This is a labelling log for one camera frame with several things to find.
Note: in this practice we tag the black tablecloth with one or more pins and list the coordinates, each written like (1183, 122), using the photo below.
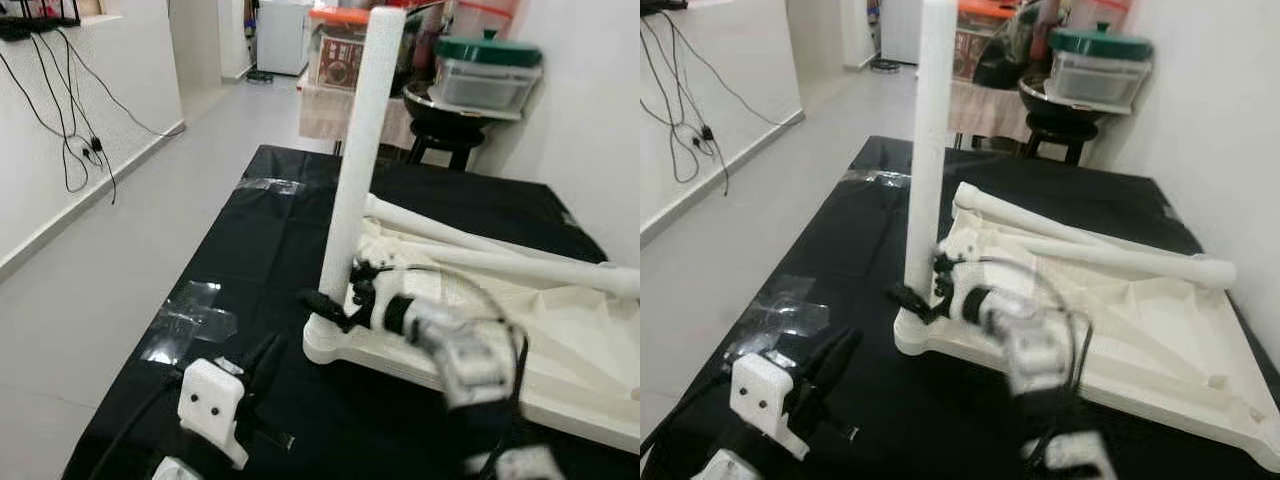
(850, 230)
(250, 250)

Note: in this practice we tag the pink plastic container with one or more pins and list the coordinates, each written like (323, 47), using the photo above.
(1095, 12)
(485, 18)

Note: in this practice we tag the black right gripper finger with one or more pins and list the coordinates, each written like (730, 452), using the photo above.
(325, 309)
(912, 303)

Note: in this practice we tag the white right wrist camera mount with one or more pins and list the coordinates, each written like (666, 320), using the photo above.
(375, 255)
(960, 245)

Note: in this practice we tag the clear container with orange lid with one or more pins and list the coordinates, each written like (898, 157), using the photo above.
(335, 60)
(975, 50)

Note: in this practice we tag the black round stool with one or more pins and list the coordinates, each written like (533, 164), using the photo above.
(1060, 135)
(445, 140)

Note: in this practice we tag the black power strip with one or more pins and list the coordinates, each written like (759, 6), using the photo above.
(30, 28)
(660, 6)

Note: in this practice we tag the white plastic children table top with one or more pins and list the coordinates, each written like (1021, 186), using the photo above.
(560, 340)
(1150, 330)

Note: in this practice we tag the beige cloth covered table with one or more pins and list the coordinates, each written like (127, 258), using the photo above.
(320, 115)
(985, 115)

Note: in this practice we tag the large reflective pot lid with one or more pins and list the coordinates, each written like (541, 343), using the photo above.
(1015, 55)
(425, 50)

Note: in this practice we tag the small clear tape patch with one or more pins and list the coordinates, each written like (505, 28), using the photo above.
(198, 295)
(790, 290)

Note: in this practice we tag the clear container with green lid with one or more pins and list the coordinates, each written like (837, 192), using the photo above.
(1100, 80)
(490, 85)

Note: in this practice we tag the large clear tape patch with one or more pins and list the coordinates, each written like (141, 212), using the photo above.
(190, 335)
(790, 330)

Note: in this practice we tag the flat round dark floor object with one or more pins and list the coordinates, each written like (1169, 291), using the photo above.
(884, 66)
(260, 76)

